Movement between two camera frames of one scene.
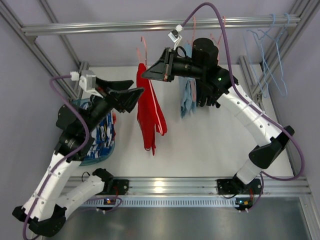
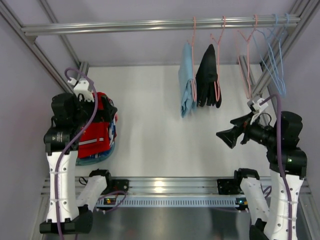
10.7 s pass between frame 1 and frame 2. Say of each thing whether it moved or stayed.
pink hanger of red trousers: moved
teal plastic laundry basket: stayed
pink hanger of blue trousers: stayed
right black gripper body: moved
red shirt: moved
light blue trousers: stayed
